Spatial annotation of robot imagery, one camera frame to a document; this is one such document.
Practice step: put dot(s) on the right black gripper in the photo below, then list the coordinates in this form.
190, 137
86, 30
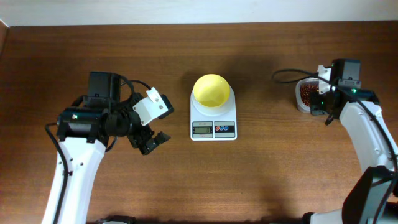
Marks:
315, 108

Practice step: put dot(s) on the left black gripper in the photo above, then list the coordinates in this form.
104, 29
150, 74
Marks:
145, 132

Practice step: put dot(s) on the red beans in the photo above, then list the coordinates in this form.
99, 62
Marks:
306, 90

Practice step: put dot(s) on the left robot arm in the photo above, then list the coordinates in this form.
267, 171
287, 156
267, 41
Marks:
111, 109

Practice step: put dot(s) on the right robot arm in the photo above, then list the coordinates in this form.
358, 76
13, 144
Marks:
361, 116

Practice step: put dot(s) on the white digital kitchen scale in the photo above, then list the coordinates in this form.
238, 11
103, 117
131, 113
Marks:
213, 124

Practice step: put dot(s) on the yellow plastic bowl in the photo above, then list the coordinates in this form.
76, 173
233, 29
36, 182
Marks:
211, 90

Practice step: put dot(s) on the clear plastic bean container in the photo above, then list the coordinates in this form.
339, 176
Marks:
300, 105

